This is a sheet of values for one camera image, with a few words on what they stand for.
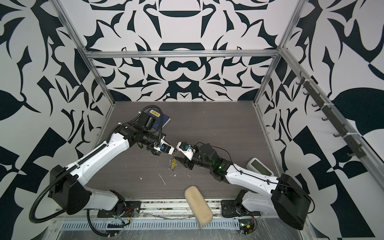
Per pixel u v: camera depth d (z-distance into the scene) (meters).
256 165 0.85
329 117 0.54
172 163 0.73
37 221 0.37
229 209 0.74
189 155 0.66
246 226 0.71
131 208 0.73
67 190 0.40
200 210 0.71
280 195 0.41
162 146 0.59
